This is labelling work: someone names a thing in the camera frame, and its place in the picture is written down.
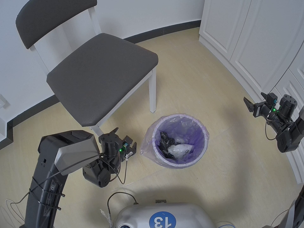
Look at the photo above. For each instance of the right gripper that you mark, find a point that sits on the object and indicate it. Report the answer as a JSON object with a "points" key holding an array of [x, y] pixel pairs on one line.
{"points": [[261, 110]]}

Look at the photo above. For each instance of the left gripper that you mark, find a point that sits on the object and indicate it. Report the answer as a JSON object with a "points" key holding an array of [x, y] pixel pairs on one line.
{"points": [[123, 154]]}

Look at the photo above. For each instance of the purple plastic bag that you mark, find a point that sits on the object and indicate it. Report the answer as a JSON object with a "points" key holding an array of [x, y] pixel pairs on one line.
{"points": [[144, 146]]}

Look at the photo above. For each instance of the black plastic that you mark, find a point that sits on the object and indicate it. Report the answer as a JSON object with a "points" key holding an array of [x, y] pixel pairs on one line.
{"points": [[165, 141]]}

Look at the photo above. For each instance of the clear printed wrapper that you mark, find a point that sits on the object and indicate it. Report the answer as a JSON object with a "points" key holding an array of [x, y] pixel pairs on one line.
{"points": [[180, 151]]}

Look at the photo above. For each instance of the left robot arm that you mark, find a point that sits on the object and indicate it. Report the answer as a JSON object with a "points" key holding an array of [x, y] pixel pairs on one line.
{"points": [[76, 148]]}

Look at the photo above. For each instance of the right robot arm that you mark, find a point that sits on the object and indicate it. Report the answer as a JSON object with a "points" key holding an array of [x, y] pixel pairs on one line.
{"points": [[288, 136]]}

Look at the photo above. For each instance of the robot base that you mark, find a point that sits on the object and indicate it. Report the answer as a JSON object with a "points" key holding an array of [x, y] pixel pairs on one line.
{"points": [[142, 216]]}

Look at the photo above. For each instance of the white trash bin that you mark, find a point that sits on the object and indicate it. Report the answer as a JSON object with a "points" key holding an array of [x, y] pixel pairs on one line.
{"points": [[180, 165]]}

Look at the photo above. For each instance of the grey and white chair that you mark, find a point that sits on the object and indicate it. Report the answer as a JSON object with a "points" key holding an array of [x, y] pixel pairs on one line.
{"points": [[102, 75]]}

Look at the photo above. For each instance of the white wardrobe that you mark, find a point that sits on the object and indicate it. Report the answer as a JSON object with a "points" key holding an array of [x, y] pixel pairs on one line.
{"points": [[249, 32]]}

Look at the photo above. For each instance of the crumpled clear plastic film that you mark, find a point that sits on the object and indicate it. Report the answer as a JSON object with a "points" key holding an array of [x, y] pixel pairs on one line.
{"points": [[105, 216]]}

